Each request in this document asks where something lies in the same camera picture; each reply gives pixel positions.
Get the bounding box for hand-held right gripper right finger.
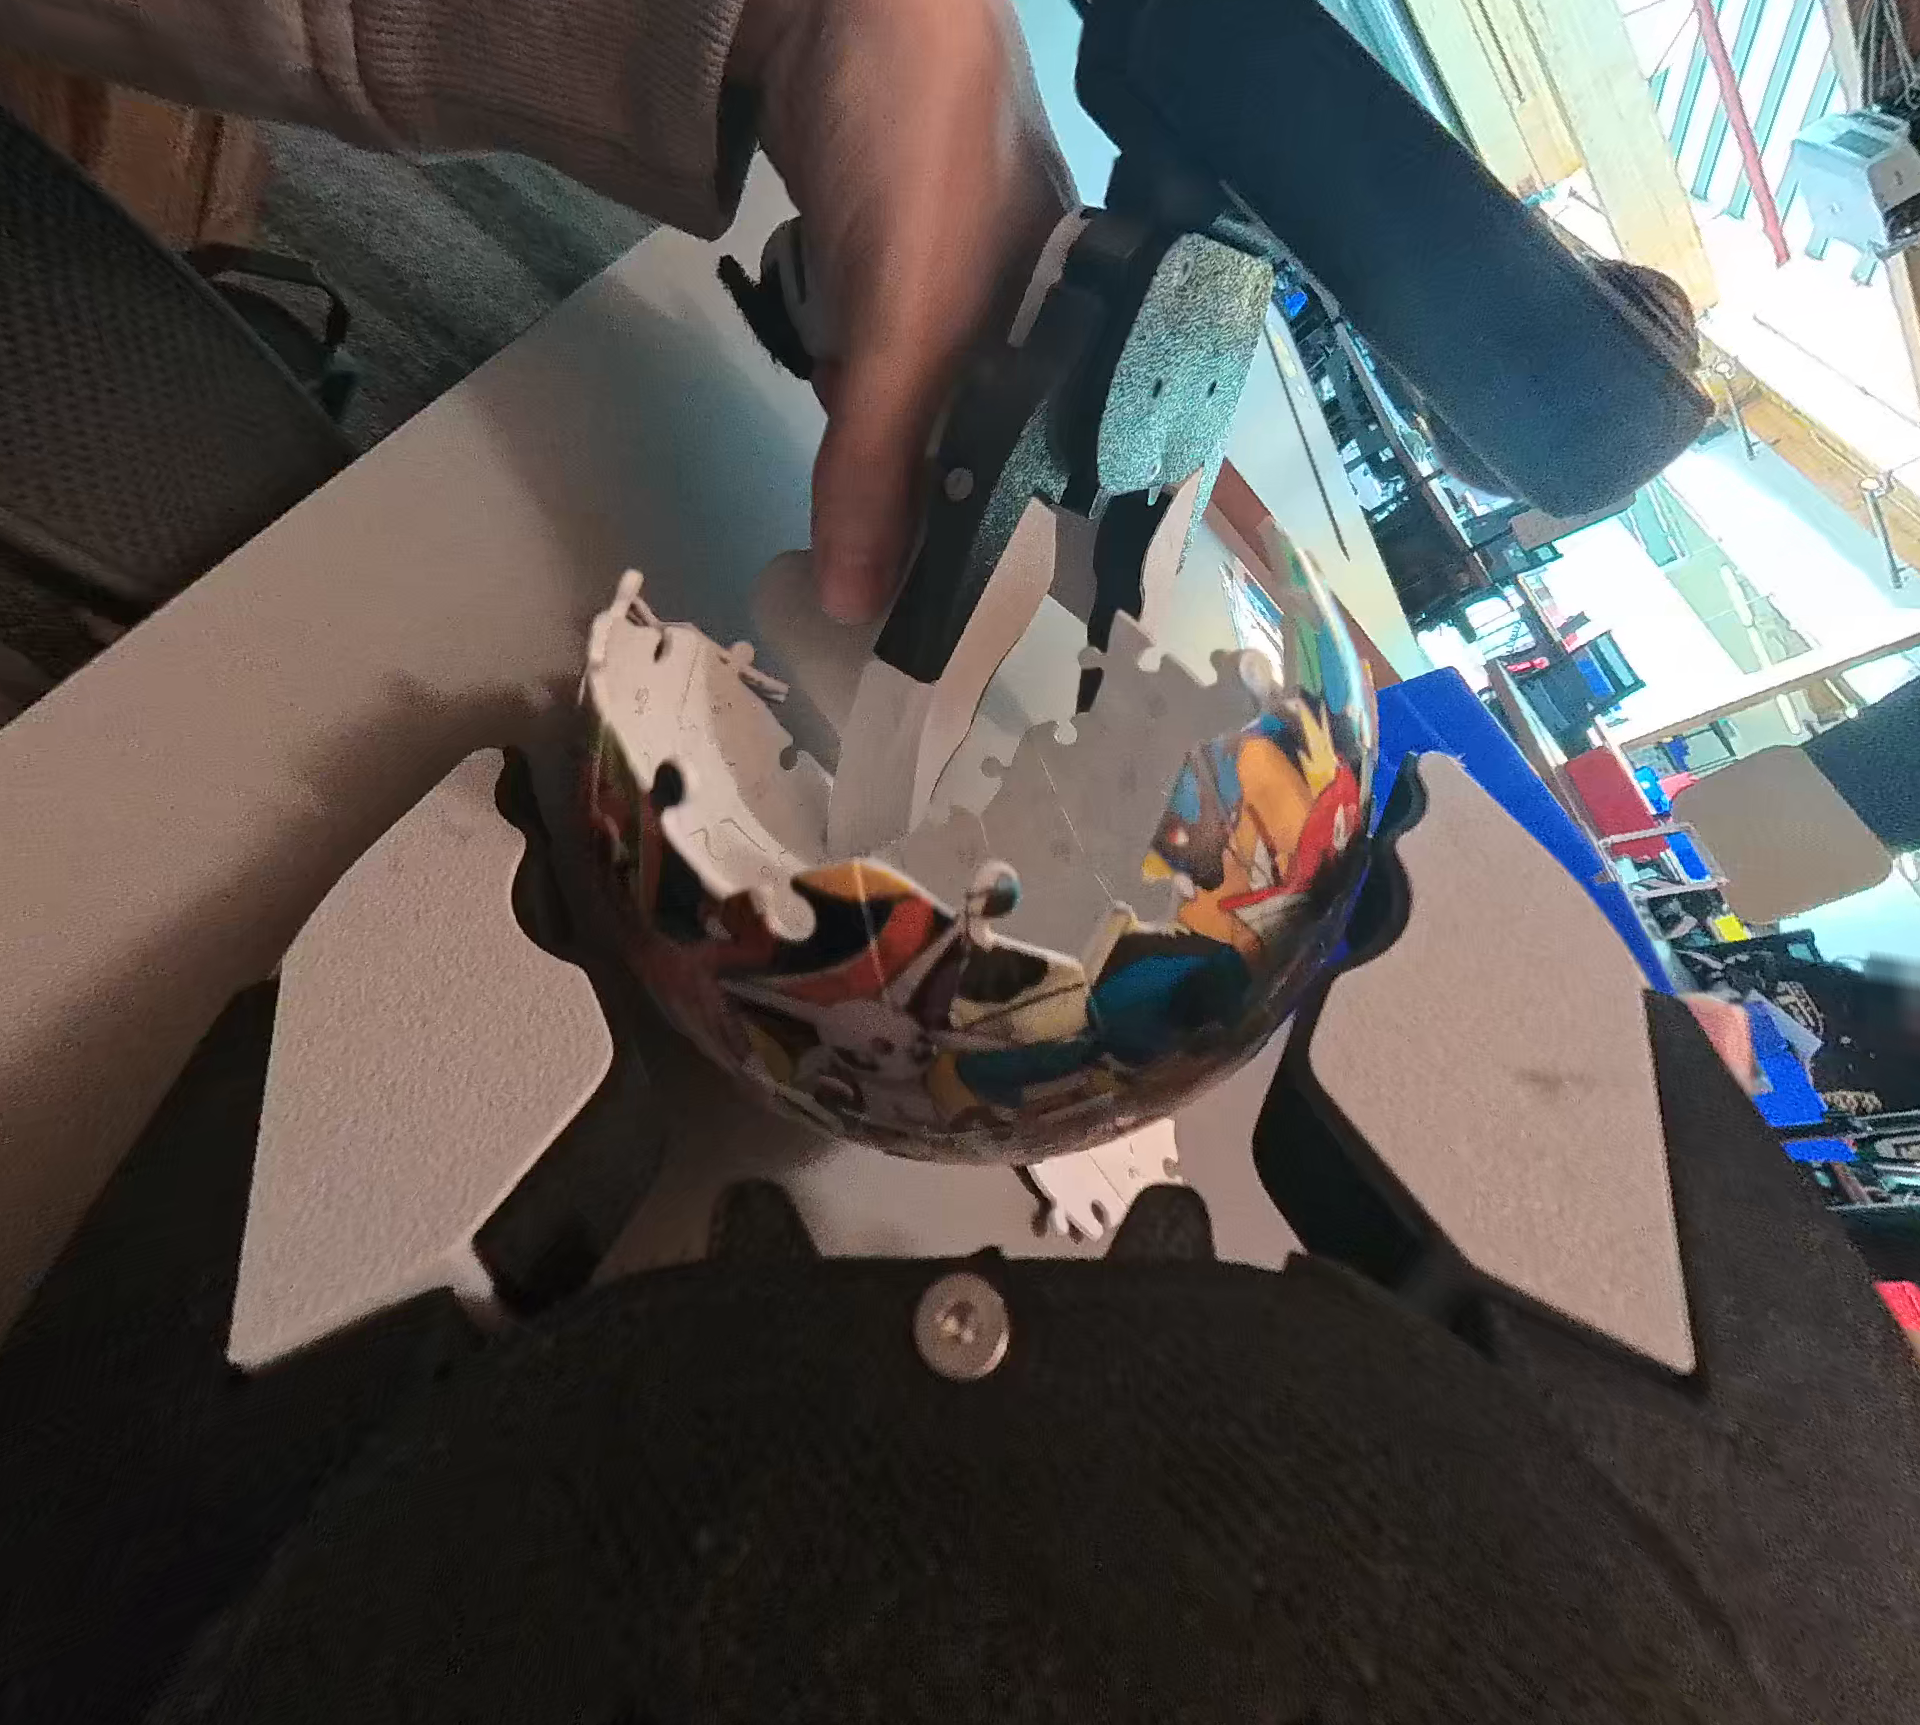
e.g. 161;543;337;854
1252;751;1700;1383

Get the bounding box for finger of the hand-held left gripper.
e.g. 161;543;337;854
827;507;1090;860
1075;469;1205;714

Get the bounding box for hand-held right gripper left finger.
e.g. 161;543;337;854
223;747;669;1370

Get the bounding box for colourful cartoon puzzle ball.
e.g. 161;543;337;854
575;523;1382;1169

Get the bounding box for joined pair white puzzle pieces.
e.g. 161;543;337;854
1020;1122;1188;1242

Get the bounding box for person's left hand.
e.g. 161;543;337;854
719;0;1086;626

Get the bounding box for blue plastic bin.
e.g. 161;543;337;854
1372;667;1674;993

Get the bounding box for red pipe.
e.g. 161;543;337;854
1632;0;1793;268

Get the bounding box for beige rounded board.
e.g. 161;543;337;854
1668;744;1896;927

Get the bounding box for white air conditioner unit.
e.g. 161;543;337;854
1782;109;1920;265

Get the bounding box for dark mesh office chair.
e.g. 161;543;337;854
0;104;365;723

